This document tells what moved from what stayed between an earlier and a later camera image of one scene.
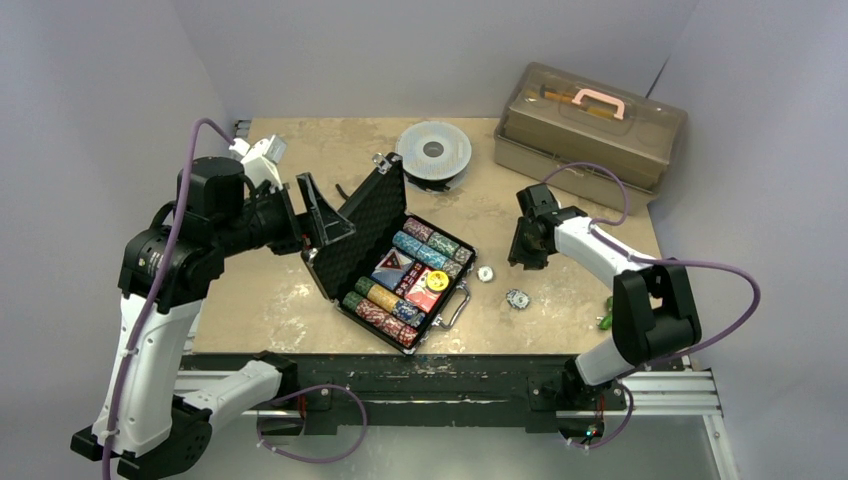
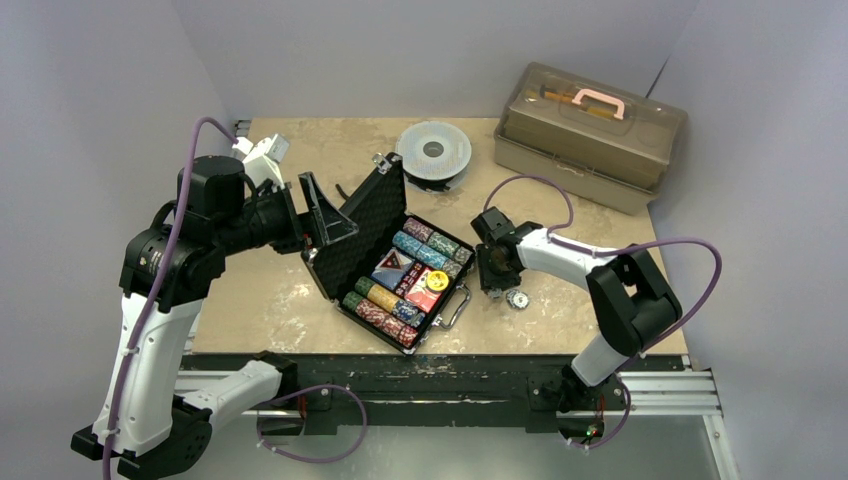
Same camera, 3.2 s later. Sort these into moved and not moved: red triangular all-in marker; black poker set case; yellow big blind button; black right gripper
Moved: black right gripper
Not moved: black poker set case; red triangular all-in marker; yellow big blind button
